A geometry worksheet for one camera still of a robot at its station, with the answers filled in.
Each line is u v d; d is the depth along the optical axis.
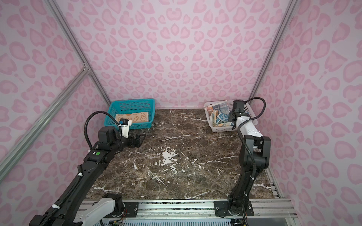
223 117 1.07
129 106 1.16
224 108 1.13
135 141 0.69
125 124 0.67
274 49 0.84
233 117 0.72
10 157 0.51
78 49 0.84
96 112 0.57
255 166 0.49
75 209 0.46
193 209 0.75
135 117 1.13
